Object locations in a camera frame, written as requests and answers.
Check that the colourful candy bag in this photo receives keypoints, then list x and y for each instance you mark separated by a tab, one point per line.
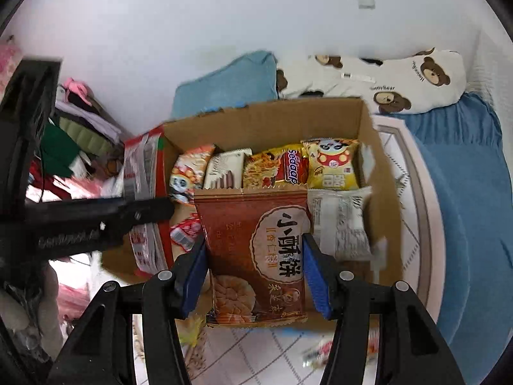
318	355

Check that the printed cardboard box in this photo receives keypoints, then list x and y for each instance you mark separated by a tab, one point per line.
312	120

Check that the white bear print pillow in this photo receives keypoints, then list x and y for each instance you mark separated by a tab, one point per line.
360	88

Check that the yellow panda snack packet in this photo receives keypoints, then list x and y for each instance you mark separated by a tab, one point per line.
332	164

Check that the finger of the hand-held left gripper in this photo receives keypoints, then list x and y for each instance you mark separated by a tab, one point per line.
148	210

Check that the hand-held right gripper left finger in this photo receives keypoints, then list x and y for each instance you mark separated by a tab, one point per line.
196	272

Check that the yellow red noodle packet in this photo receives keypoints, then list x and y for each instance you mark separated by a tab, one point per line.
272	166

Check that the white chocolate stick packet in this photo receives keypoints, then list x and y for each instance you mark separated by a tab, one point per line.
224	170

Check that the white wall switch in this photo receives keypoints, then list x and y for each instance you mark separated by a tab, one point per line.
366	1

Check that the blue bed sheet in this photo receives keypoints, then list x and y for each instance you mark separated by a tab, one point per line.
461	208

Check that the orange panda snack packet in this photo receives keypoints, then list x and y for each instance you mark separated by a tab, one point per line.
186	176

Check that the white clear snack packet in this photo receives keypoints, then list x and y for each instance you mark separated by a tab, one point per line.
340	224

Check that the dark green garment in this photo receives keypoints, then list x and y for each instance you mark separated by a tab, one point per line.
56	148

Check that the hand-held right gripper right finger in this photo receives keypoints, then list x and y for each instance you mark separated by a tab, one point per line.
316	280

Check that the blue folded towel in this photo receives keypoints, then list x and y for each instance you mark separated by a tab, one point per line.
224	84

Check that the brown biscuit snack packet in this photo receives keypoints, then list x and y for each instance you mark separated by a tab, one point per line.
248	248

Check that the olive puffer jacket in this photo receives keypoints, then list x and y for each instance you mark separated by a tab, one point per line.
86	135

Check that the pink hat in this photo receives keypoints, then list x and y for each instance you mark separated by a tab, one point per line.
76	88

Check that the white textured wall padding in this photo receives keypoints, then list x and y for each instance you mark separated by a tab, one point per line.
489	60

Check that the yellow biscuit bag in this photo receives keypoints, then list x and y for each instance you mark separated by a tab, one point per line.
192	331

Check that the red triangular snack packet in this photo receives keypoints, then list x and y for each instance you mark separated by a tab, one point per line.
184	232

